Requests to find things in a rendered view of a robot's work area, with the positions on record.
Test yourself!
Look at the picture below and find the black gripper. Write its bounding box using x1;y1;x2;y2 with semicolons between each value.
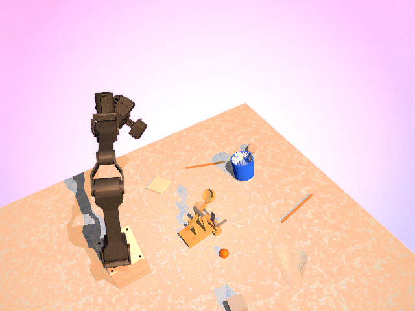
118;114;147;139

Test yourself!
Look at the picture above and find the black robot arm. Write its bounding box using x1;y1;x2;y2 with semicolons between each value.
90;92;135;268

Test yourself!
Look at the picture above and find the pale yellow flat square pad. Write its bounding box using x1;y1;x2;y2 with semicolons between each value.
147;176;171;194

